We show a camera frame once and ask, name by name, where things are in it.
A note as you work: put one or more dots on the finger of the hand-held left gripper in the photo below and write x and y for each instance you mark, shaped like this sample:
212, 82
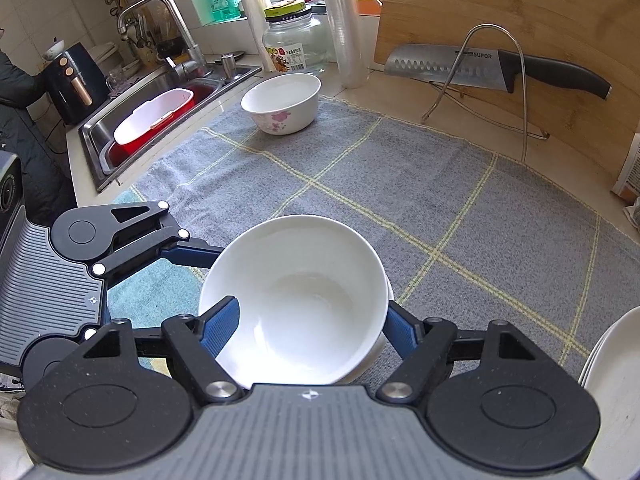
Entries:
195, 255

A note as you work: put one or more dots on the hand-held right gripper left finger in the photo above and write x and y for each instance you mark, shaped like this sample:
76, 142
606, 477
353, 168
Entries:
220, 325

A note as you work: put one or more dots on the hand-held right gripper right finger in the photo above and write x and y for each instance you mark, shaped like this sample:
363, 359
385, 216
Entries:
404, 330

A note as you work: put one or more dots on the plain white bowl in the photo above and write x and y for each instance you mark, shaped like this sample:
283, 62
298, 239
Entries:
300, 285

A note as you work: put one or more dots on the grey checked cloth mat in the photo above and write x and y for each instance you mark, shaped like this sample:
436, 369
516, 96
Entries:
400, 185

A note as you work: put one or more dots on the stainless steel sink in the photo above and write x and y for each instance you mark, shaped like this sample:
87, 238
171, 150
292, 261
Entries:
95, 135

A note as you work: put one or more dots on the red wash basin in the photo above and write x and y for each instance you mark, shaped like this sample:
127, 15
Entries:
202, 96

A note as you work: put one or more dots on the person's dark jacket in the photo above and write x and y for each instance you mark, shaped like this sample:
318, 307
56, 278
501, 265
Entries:
30, 125

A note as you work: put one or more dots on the small metal cup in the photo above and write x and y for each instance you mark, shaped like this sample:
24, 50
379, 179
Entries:
229, 66

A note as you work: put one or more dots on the black air fryer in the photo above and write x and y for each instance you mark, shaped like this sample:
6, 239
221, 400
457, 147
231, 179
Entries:
75, 85

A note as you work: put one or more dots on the glass jar yellow-green lid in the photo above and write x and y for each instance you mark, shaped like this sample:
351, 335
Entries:
295, 40

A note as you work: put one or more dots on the white plastic bag roll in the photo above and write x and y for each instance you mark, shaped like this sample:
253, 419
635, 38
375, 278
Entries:
250, 10

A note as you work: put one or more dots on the metal faucet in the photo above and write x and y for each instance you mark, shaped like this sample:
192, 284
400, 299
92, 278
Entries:
150, 0

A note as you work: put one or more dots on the clear plastic film roll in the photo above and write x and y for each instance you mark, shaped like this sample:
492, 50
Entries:
345, 35

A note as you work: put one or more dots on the red and white packet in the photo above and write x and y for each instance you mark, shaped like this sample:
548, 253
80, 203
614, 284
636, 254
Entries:
631, 170

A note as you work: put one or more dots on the bamboo cutting board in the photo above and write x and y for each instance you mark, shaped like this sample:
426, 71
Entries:
550, 10

